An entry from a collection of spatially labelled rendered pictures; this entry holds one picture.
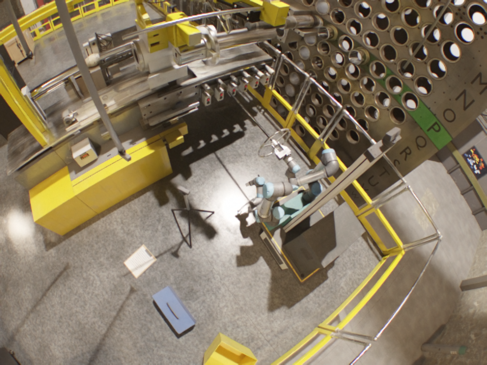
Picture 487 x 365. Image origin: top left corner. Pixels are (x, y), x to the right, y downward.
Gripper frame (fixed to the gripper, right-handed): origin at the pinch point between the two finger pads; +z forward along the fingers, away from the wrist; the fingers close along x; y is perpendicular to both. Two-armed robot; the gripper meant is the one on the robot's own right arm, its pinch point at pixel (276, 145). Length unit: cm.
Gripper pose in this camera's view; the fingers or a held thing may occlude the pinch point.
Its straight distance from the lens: 211.8
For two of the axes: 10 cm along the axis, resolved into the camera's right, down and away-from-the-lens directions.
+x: 8.2, -5.4, 1.7
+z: -5.7, -7.7, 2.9
